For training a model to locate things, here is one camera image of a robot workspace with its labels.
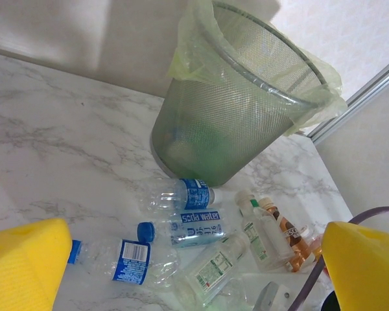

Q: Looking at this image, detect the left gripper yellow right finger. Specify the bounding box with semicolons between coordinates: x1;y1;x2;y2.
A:
322;221;389;311

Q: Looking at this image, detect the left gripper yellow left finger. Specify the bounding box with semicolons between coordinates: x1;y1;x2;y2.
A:
0;217;73;311

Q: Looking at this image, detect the brown coffee drink bottle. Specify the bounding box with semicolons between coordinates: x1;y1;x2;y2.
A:
258;196;312;273

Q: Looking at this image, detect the large clear plastic bottle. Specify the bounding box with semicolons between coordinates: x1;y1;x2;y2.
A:
213;273;266;311

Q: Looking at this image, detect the small clear bottle green collar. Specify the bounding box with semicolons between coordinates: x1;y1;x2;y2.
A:
235;189;281;271

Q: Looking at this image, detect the clear bottle blue barcode label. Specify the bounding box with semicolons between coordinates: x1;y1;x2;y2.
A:
66;238;181;289

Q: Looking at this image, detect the clear bottle green label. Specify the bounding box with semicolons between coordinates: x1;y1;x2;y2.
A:
178;233;250;305

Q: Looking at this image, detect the soda water bottle blue cap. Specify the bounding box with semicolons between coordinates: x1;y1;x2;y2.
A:
136;209;230;249

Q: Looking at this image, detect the blue label bottle white cap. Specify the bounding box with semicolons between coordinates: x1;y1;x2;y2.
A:
141;177;224;214

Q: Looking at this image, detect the green translucent trash bin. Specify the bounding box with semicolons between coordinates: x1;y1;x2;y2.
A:
150;0;328;189

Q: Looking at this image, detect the green plastic bin liner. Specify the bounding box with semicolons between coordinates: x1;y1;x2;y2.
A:
167;0;348;137

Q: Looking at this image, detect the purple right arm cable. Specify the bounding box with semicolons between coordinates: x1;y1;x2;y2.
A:
287;206;389;311

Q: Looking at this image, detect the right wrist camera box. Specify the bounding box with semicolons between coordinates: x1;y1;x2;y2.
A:
252;281;294;311

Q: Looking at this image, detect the aluminium frame post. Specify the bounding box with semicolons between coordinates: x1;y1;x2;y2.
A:
306;53;389;145

